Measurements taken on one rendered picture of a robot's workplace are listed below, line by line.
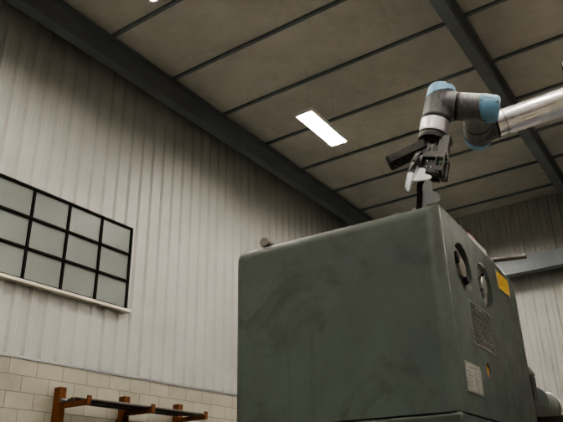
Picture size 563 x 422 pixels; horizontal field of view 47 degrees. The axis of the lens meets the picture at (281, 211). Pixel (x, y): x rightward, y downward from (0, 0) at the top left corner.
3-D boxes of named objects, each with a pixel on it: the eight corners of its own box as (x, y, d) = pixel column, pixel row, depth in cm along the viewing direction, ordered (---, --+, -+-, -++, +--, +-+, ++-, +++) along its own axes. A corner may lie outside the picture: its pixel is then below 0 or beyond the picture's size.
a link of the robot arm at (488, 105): (500, 110, 176) (459, 107, 179) (501, 87, 166) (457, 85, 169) (497, 136, 173) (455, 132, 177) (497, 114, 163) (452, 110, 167)
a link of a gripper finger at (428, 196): (438, 217, 168) (438, 182, 166) (415, 215, 171) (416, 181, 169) (441, 214, 171) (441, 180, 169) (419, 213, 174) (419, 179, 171)
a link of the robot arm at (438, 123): (418, 115, 170) (424, 130, 177) (415, 130, 168) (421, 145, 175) (446, 115, 167) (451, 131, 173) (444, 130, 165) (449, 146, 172)
